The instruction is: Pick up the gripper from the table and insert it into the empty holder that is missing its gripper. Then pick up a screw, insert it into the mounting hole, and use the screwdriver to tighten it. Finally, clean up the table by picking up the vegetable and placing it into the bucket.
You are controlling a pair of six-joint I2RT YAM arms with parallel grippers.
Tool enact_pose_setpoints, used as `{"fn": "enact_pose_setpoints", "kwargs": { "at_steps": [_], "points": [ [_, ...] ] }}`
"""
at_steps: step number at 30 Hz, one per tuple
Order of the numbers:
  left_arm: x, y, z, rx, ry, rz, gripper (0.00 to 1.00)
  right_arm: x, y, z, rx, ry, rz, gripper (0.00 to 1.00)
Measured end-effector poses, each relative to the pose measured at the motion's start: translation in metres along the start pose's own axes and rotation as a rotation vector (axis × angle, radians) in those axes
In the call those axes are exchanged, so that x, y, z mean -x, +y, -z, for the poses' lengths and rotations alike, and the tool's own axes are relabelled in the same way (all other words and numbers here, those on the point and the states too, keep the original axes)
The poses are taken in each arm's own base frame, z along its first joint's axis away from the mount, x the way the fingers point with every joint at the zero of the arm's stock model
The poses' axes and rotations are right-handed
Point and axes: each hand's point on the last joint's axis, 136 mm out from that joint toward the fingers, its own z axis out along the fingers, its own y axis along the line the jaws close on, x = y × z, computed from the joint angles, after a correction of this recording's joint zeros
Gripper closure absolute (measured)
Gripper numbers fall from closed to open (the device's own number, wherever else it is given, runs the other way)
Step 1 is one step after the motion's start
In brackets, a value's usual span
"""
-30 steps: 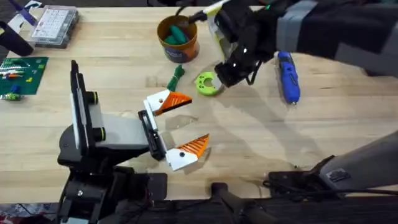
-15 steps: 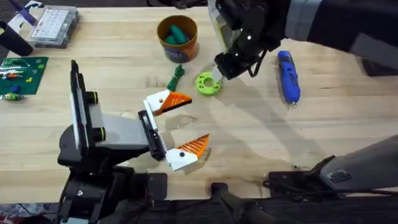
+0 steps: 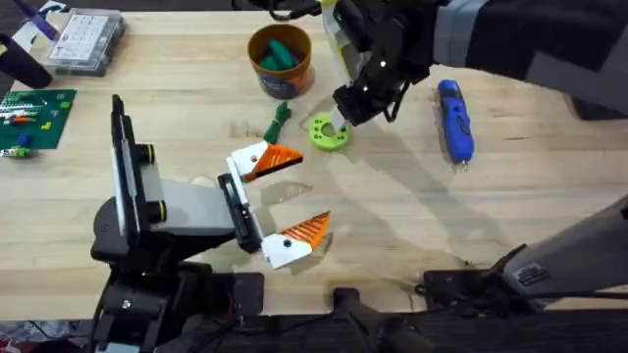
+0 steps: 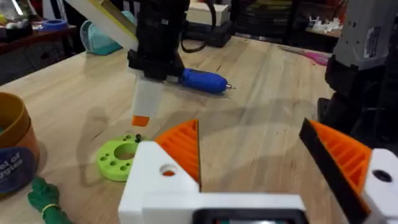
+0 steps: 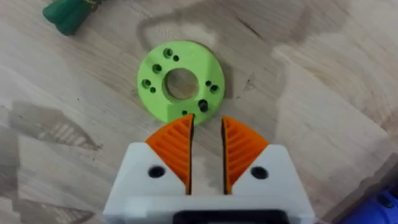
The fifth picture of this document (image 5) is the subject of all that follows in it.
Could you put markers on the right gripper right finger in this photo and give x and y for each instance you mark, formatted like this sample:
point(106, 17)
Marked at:
point(258, 161)

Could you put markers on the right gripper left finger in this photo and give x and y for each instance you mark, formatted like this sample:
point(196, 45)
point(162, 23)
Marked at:
point(161, 161)

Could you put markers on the blue electric screwdriver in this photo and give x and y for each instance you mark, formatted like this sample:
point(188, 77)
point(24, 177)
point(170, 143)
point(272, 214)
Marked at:
point(371, 208)

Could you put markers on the green toy vegetable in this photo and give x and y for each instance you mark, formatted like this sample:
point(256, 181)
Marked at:
point(66, 14)

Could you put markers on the green disc with holes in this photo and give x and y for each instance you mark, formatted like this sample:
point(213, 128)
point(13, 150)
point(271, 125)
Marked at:
point(181, 82)

